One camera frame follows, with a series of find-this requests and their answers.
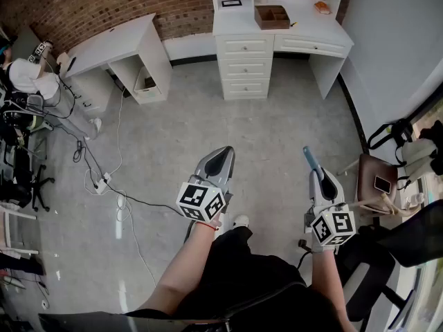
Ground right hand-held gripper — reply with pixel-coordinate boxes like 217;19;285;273
302;146;357;247

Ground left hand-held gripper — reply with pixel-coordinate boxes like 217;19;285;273
175;146;236;223

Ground brown wooden box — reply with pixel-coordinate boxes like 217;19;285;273
254;5;291;30

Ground person's left forearm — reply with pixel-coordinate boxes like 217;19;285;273
138;219;223;316

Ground person's right forearm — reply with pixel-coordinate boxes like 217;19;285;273
311;244;349;324

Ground brown stool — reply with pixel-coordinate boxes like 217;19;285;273
356;153;399;208

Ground smartphone with dark screen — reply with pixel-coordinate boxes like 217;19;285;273
372;175;392;194

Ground person's black clothing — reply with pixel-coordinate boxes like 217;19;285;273
126;225;350;332

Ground white power strip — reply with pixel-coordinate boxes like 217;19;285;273
94;172;112;196

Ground wide white desk drawer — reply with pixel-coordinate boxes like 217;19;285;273
280;37;347;57

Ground black garment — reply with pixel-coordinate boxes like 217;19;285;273
419;119;443;176

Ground white storage bin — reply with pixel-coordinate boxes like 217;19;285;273
133;66;168;105

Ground white desk with hutch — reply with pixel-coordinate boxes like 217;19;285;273
208;0;355;101

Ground black mesh office chair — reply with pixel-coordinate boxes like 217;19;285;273
334;199;443;332

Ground white drawer cabinet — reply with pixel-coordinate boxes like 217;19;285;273
69;68;112;114

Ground plain white desk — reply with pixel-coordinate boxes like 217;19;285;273
63;12;173;114

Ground grey green chair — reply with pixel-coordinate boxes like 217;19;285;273
24;93;55;133

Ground black floor cable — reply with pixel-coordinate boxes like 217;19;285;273
51;64;184;218

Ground white floor cable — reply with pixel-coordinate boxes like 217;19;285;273
84;84;159;288

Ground grey backpack with black straps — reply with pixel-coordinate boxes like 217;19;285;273
365;117;440;190

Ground white frame rack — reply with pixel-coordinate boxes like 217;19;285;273
0;201;39;256

